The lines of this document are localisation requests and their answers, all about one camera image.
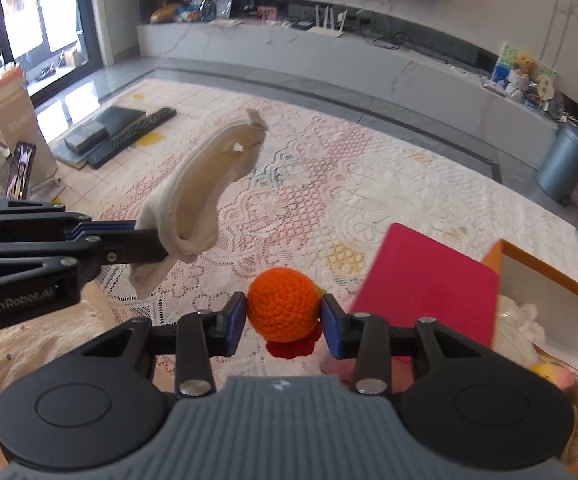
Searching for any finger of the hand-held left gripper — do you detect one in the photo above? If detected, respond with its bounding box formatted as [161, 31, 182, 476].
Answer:
[0, 237, 170, 281]
[0, 211, 162, 243]

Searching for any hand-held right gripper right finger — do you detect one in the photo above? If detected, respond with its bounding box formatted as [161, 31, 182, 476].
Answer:
[320, 292, 490, 395]

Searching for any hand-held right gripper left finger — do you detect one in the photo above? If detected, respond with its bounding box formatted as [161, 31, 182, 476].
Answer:
[76, 291, 247, 398]

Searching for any orange and red crochet toy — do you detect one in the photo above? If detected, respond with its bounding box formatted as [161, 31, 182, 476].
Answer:
[246, 267, 327, 359]

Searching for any white cloth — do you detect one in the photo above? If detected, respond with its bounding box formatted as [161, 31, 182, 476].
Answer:
[129, 107, 270, 297]

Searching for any orange cardboard box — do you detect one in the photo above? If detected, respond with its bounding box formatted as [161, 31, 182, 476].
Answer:
[483, 239, 578, 480]

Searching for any cream fluffy blanket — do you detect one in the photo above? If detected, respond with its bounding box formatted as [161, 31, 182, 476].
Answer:
[0, 275, 184, 461]

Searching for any red box with clear window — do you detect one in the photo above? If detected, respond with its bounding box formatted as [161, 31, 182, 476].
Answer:
[319, 222, 500, 376]

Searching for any black notebook stack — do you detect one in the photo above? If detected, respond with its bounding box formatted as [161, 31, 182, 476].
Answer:
[51, 106, 147, 168]

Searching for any smartphone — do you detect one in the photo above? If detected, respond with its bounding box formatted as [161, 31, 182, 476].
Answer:
[5, 142, 38, 201]

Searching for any white standing appliance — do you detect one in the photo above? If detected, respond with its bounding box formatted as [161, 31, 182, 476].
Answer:
[0, 62, 67, 196]

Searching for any lace patterned bedspread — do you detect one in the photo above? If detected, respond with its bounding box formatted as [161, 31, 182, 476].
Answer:
[51, 77, 578, 381]

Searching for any clear plastic bag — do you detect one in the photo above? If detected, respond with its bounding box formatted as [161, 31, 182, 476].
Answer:
[494, 294, 547, 358]

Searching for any yellow packet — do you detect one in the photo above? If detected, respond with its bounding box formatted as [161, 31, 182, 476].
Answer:
[530, 361, 562, 386]

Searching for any glass balcony door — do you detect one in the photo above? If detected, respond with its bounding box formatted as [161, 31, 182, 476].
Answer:
[0, 0, 104, 106]

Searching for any pink brown cloth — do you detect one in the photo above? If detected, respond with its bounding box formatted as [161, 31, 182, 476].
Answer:
[551, 366, 578, 396]

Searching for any white low cabinet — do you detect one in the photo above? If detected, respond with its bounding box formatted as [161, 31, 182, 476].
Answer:
[136, 17, 560, 171]

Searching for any grey trash can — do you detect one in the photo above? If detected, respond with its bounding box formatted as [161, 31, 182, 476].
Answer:
[536, 121, 578, 206]

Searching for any white router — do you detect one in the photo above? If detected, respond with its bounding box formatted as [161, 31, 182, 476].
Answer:
[308, 4, 346, 38]

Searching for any green blue picture box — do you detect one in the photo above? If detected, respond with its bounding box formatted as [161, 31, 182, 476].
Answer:
[491, 42, 520, 96]

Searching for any brown teddy bear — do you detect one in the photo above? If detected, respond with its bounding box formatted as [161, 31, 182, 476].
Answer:
[511, 52, 540, 103]

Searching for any cream face figure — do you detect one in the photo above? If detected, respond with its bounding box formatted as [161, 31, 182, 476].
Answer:
[536, 67, 558, 107]

